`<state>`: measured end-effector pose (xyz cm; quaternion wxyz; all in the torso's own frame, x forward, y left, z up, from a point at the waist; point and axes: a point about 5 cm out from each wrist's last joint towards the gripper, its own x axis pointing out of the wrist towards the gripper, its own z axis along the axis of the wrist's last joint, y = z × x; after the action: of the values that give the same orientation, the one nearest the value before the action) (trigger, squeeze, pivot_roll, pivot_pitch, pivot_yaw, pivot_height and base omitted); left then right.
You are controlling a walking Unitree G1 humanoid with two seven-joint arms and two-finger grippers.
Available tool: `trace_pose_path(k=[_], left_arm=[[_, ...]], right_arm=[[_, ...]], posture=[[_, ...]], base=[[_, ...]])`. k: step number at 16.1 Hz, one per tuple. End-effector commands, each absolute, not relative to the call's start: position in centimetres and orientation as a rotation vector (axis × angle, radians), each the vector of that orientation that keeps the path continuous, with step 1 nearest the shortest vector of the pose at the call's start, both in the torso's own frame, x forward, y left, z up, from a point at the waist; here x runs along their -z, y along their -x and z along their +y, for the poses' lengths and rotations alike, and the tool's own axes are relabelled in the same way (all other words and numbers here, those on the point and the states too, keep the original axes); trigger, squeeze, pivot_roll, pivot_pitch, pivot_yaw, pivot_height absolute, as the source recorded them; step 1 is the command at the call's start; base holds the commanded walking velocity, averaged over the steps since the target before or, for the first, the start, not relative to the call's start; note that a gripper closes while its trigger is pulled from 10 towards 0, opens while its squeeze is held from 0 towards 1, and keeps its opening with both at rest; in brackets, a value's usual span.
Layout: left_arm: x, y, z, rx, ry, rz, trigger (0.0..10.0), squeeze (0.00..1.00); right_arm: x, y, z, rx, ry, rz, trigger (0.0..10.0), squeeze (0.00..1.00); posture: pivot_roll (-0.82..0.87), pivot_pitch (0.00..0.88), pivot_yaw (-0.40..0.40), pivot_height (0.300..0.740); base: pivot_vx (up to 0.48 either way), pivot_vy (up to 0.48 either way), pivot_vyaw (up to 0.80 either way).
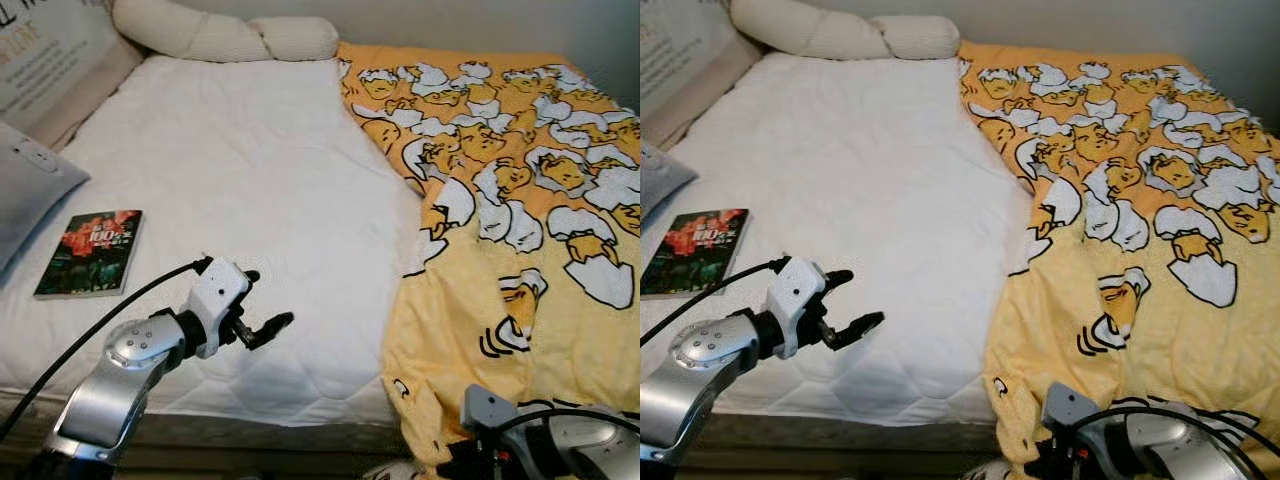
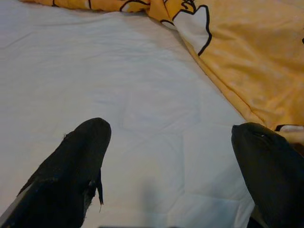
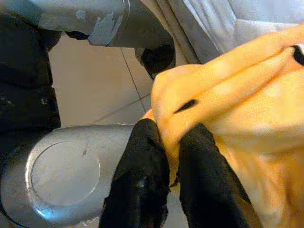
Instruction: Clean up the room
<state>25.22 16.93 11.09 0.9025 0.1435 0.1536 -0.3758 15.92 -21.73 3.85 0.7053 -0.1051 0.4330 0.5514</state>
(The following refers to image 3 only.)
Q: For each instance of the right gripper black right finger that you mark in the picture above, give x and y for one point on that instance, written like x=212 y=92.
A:
x=204 y=178

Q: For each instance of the yellow egg cartoon blanket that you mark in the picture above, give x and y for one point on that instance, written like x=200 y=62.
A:
x=249 y=107

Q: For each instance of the white quilted mattress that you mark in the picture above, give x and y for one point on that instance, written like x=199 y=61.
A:
x=213 y=23

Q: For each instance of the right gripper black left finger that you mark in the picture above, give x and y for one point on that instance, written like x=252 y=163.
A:
x=137 y=178

